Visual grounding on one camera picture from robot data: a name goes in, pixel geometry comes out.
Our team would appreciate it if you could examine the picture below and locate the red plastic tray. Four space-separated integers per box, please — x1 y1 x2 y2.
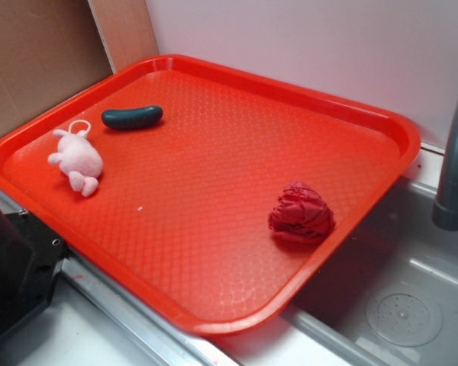
0 56 421 336

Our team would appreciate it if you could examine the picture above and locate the clear round sink drain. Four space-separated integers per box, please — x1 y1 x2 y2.
365 285 443 347

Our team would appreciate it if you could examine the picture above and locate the pink plush bunny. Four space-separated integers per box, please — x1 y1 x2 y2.
47 120 104 197

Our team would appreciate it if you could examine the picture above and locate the dark green toy cucumber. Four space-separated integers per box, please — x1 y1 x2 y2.
101 105 164 130

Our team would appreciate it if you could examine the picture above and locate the brown cardboard panel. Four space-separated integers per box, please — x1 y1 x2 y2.
0 1 158 138

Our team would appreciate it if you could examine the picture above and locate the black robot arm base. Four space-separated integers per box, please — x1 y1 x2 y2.
0 210 64 341

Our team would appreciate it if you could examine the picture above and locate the grey toy sink basin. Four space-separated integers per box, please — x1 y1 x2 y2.
218 177 458 366

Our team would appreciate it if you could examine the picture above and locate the crumpled red cloth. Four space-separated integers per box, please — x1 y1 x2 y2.
268 181 336 245

